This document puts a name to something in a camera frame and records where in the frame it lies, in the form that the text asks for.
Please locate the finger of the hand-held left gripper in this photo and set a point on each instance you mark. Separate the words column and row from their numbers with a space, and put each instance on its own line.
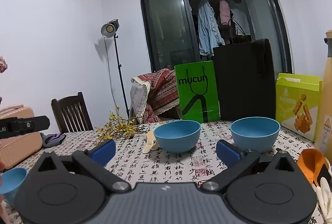
column 31, row 124

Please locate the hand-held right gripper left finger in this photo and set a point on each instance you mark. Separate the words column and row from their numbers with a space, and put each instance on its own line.
column 103, row 152

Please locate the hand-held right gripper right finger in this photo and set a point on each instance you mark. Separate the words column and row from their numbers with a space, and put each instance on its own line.
column 227, row 152

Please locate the blue bowl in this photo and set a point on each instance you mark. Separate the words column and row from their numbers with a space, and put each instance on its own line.
column 255, row 134
column 176, row 135
column 13, row 180

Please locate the pink hard suitcase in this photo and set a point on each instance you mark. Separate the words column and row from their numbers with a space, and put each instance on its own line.
column 23, row 146

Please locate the purple cloth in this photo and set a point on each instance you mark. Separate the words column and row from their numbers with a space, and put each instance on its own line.
column 53, row 139

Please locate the yellow flower branch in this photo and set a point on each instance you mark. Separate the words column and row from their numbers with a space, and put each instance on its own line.
column 122, row 128

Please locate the dark wooden chair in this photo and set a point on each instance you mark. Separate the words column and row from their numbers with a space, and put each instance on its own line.
column 68, row 100

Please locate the calligraphy printed tablecloth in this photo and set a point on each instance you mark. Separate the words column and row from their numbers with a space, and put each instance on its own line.
column 176, row 169

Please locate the green paper bag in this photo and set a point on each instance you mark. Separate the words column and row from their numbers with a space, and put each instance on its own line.
column 211, row 99

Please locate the pink dried flowers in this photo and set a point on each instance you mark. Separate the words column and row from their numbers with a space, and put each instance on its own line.
column 2, row 64

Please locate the grey lace-trimmed cushion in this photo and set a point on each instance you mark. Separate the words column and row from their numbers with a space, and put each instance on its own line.
column 140, row 97

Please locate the black paper bag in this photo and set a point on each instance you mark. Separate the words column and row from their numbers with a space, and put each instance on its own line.
column 241, row 84

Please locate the green snack box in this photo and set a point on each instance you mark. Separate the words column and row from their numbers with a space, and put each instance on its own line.
column 285, row 104

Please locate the orange shoe insole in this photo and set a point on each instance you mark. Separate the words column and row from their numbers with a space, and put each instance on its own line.
column 306, row 159

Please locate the red patterned blanket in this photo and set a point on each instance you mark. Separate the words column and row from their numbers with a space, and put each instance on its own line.
column 163, row 89

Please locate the white gloves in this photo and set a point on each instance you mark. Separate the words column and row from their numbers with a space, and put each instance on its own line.
column 324, row 195

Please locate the yellow thermos jug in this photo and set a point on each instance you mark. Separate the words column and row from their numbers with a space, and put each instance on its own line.
column 325, row 99

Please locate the hanging light blue shirt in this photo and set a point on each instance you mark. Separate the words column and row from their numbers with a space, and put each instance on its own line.
column 207, row 32

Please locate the studio light on stand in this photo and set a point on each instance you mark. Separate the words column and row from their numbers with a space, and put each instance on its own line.
column 109, row 29

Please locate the dark sliding glass door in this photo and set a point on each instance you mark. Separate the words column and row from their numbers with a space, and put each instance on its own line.
column 168, row 32

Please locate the hanging white garment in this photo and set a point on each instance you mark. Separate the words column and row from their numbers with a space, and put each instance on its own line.
column 240, row 19

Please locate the hanging pink garment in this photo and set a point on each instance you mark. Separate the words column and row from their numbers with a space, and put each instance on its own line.
column 224, row 12

